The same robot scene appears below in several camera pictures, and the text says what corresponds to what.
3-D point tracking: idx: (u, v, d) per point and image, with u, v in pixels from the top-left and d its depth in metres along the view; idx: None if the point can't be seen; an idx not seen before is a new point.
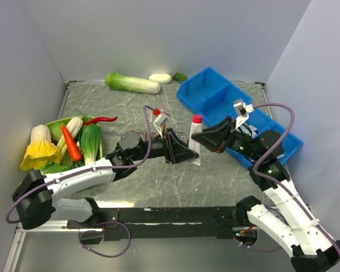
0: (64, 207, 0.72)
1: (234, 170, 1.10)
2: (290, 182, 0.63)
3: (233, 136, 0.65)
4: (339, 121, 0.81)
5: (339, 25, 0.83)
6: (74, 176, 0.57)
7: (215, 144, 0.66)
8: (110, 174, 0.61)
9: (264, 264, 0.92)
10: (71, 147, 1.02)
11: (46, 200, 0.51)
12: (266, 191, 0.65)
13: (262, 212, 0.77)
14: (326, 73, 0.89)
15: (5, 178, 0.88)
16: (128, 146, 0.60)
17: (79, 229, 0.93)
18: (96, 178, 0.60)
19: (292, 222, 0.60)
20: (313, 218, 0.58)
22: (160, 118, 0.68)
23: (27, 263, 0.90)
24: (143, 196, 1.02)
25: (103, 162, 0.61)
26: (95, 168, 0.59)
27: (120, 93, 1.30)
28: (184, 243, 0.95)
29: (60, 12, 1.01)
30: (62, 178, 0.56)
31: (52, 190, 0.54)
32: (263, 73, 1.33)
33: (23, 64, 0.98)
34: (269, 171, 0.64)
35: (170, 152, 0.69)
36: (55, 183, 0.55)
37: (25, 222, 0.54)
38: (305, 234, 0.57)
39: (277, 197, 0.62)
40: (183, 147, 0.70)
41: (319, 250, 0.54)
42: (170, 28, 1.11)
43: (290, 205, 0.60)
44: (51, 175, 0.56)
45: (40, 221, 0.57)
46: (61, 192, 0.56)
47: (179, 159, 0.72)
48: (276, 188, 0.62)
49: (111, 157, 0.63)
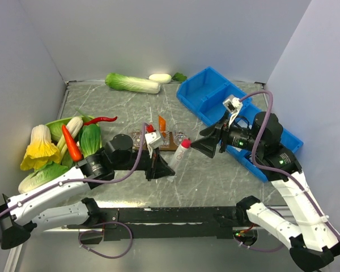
0: (49, 219, 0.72)
1: (234, 170, 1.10)
2: (302, 174, 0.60)
3: (228, 132, 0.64)
4: (339, 121, 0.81)
5: (339, 24, 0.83)
6: (38, 196, 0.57)
7: (212, 148, 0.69)
8: (81, 186, 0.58)
9: (264, 264, 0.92)
10: (71, 147, 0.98)
11: (8, 226, 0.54)
12: (275, 182, 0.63)
13: (262, 210, 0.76)
14: (326, 73, 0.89)
15: (5, 179, 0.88)
16: (119, 148, 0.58)
17: (79, 229, 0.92)
18: (66, 192, 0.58)
19: (298, 216, 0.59)
20: (322, 215, 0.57)
22: (154, 140, 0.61)
23: (27, 263, 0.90)
24: (143, 196, 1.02)
25: (73, 174, 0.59)
26: (61, 183, 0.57)
27: (120, 93, 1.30)
28: (184, 244, 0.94)
29: (60, 12, 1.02)
30: (24, 200, 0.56)
31: (15, 215, 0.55)
32: (263, 73, 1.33)
33: (23, 63, 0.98)
34: (280, 162, 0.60)
35: (152, 170, 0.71)
36: (18, 207, 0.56)
37: (2, 245, 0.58)
38: (313, 230, 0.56)
39: (287, 190, 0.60)
40: (164, 164, 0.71)
41: (325, 247, 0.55)
42: (170, 28, 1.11)
43: (300, 200, 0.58)
44: (15, 199, 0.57)
45: (18, 241, 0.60)
46: (26, 215, 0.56)
47: (158, 175, 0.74)
48: (287, 181, 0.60)
49: (84, 165, 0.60)
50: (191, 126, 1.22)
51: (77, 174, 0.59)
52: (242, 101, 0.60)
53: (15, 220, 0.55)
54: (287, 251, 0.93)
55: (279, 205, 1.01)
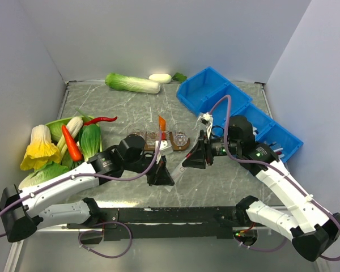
0: (54, 215, 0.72)
1: (234, 170, 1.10)
2: (280, 163, 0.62)
3: (209, 144, 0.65)
4: (339, 122, 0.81)
5: (339, 24, 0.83)
6: (51, 188, 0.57)
7: (202, 160, 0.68)
8: (92, 180, 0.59)
9: (264, 263, 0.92)
10: (71, 147, 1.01)
11: (21, 216, 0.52)
12: (256, 175, 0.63)
13: (260, 207, 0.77)
14: (326, 73, 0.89)
15: (4, 179, 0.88)
16: (134, 145, 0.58)
17: (79, 229, 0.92)
18: (76, 186, 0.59)
19: (287, 202, 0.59)
20: (306, 194, 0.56)
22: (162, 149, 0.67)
23: (27, 263, 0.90)
24: (143, 196, 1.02)
25: (85, 169, 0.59)
26: (73, 175, 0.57)
27: (120, 93, 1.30)
28: (185, 244, 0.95)
29: (60, 12, 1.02)
30: (37, 191, 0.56)
31: (28, 205, 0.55)
32: (263, 73, 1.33)
33: (23, 63, 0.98)
34: (257, 154, 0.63)
35: (154, 177, 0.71)
36: (31, 198, 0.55)
37: (9, 238, 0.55)
38: (302, 212, 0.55)
39: (270, 179, 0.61)
40: (166, 173, 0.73)
41: (318, 225, 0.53)
42: (170, 28, 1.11)
43: (283, 185, 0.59)
44: (27, 190, 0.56)
45: (25, 234, 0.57)
46: (38, 206, 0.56)
47: (158, 183, 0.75)
48: (267, 170, 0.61)
49: (95, 161, 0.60)
50: (191, 126, 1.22)
51: (89, 169, 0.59)
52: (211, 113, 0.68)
53: (26, 211, 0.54)
54: (287, 251, 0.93)
55: (279, 205, 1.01)
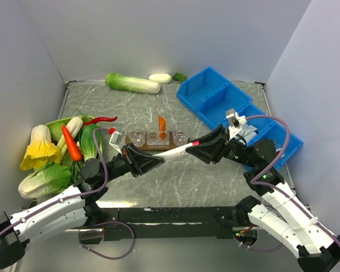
0: (43, 232, 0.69)
1: (234, 170, 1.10)
2: (285, 185, 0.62)
3: (228, 146, 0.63)
4: (339, 122, 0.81)
5: (339, 25, 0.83)
6: (40, 212, 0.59)
7: (210, 156, 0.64)
8: (79, 202, 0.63)
9: (264, 263, 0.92)
10: (71, 147, 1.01)
11: (12, 241, 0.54)
12: (262, 196, 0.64)
13: (263, 212, 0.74)
14: (326, 73, 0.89)
15: (5, 179, 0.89)
16: (89, 175, 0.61)
17: (79, 229, 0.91)
18: (64, 209, 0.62)
19: (293, 224, 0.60)
20: (311, 216, 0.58)
22: (112, 137, 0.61)
23: (27, 263, 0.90)
24: (143, 197, 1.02)
25: (71, 192, 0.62)
26: (62, 199, 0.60)
27: (120, 93, 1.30)
28: (185, 243, 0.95)
29: (61, 12, 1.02)
30: (28, 216, 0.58)
31: (19, 229, 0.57)
32: (263, 73, 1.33)
33: (24, 63, 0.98)
34: (263, 177, 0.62)
35: (134, 164, 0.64)
36: (22, 222, 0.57)
37: None
38: (307, 233, 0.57)
39: (275, 200, 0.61)
40: (146, 155, 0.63)
41: (323, 247, 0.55)
42: (170, 28, 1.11)
43: (289, 207, 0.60)
44: (17, 216, 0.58)
45: (13, 259, 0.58)
46: (29, 230, 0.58)
47: (146, 168, 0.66)
48: (273, 192, 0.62)
49: (80, 185, 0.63)
50: (191, 126, 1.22)
51: (75, 191, 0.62)
52: (247, 119, 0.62)
53: (18, 235, 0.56)
54: (285, 251, 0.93)
55: None
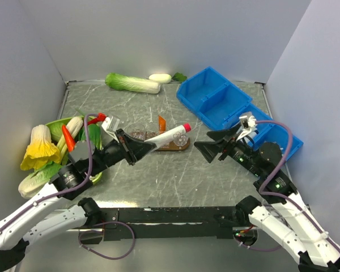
0: (43, 233, 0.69)
1: (234, 170, 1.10)
2: (298, 196, 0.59)
3: (233, 145, 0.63)
4: (339, 122, 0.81)
5: (338, 25, 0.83)
6: (15, 221, 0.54)
7: (212, 155, 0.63)
8: (58, 200, 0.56)
9: (264, 264, 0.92)
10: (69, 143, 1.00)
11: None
12: (272, 204, 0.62)
13: (264, 215, 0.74)
14: (326, 73, 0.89)
15: (5, 179, 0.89)
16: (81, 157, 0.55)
17: (79, 229, 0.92)
18: (43, 211, 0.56)
19: (300, 233, 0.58)
20: (322, 230, 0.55)
22: (109, 123, 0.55)
23: (27, 263, 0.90)
24: (143, 196, 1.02)
25: (47, 191, 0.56)
26: (35, 202, 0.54)
27: (120, 93, 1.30)
28: (185, 243, 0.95)
29: (60, 12, 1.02)
30: (2, 228, 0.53)
31: None
32: (263, 73, 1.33)
33: (24, 64, 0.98)
34: (277, 186, 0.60)
35: (128, 151, 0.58)
36: None
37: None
38: (315, 246, 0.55)
39: (287, 212, 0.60)
40: (139, 140, 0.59)
41: (330, 262, 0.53)
42: (170, 28, 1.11)
43: (299, 219, 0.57)
44: None
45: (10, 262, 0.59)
46: (9, 241, 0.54)
47: (140, 156, 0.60)
48: (285, 203, 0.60)
49: (57, 179, 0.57)
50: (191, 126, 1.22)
51: (51, 190, 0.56)
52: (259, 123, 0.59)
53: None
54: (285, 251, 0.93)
55: None
